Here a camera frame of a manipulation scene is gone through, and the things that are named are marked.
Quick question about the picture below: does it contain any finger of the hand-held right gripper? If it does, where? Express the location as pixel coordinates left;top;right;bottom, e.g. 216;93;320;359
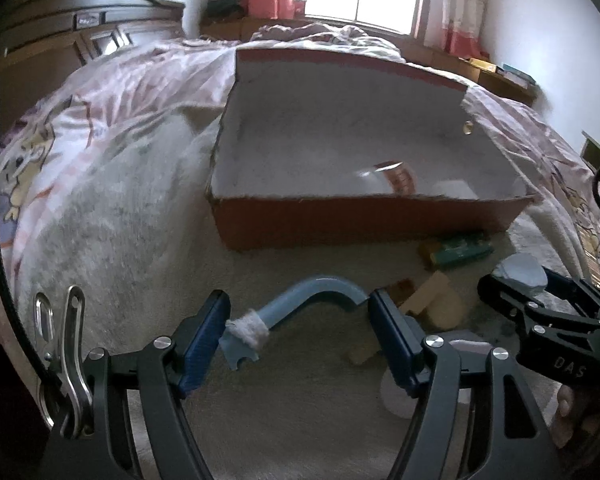
542;267;600;313
477;272;600;342

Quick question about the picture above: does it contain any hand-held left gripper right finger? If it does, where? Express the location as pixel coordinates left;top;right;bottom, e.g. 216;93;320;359
367;287;561;480

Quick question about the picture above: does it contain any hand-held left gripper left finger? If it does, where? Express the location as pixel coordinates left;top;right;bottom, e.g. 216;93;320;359
87;289;231;480

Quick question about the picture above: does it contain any light blue plastic piece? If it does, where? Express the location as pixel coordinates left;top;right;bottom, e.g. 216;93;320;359
494;254;549;289

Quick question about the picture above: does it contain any brown wooden block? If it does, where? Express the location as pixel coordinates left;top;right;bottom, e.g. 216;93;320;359
389;279;417;307

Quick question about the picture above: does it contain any green printed carton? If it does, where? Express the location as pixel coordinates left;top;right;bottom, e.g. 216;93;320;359
419;232;496;267

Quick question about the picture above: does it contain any light blue curved plastic handle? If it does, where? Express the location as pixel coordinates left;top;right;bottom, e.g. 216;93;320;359
219;275;369;372

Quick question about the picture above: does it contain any red cardboard box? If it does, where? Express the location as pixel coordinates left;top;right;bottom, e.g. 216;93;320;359
206;47;537;252

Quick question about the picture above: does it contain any person's right hand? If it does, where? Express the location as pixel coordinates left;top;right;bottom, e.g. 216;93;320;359
550;382;600;452

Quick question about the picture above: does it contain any small tan wooden block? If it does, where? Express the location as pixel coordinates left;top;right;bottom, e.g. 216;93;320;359
349;335;384;367

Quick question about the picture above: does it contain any pale yellow round block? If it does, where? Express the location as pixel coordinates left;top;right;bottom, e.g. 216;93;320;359
424;292;469;332

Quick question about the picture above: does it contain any white fleece blanket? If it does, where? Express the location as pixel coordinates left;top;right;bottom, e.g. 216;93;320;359
15;105;583;480

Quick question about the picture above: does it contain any white rounded case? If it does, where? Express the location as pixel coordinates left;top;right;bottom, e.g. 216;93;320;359
432;180;479;201

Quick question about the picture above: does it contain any clear container with orange label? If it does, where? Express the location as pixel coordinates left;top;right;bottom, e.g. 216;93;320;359
352;160;417;197

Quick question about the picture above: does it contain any teal book stack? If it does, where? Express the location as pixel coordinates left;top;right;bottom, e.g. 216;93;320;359
501;63;538;87

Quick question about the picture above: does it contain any pink printed quilt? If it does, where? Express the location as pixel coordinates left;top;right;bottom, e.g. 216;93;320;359
0;22;600;311

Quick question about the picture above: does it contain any wooden nightstand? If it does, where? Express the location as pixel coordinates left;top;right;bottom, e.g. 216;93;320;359
199;15;281;42

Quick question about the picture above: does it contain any dark bag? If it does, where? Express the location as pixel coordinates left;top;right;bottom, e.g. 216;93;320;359
206;0;244;21

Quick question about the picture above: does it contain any dark wooden headboard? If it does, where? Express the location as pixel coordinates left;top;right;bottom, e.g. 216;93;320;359
0;0;187;128

